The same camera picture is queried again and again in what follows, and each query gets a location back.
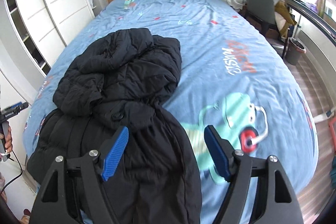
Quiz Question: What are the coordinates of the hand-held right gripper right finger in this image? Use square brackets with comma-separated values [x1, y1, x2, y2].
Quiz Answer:
[204, 125, 301, 224]

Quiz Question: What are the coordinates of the black puffer coat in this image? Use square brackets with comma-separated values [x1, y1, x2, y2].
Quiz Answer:
[26, 28, 202, 224]

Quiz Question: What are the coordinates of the blue printed bedsheet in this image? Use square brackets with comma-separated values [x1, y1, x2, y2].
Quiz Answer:
[22, 0, 319, 203]

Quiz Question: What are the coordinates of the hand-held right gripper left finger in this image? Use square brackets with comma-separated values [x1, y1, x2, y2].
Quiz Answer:
[31, 126, 130, 224]

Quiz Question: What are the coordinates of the mustard garment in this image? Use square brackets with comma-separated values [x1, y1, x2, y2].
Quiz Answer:
[274, 1, 297, 39]

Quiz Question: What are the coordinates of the black cable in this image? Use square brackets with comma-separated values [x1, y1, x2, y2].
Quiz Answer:
[0, 153, 24, 194]

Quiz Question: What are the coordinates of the grey metal rail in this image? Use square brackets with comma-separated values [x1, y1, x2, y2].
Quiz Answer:
[281, 0, 336, 43]

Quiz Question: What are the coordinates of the grey chair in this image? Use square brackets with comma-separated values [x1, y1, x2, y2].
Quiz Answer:
[245, 0, 290, 56]

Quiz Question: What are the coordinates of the person's left hand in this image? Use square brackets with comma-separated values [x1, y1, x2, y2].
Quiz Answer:
[5, 125, 13, 154]

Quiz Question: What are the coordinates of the grey trash bin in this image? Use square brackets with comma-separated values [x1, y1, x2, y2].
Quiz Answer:
[286, 38, 306, 65]

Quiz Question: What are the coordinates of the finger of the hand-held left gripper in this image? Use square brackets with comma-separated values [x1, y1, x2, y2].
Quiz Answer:
[14, 101, 29, 112]

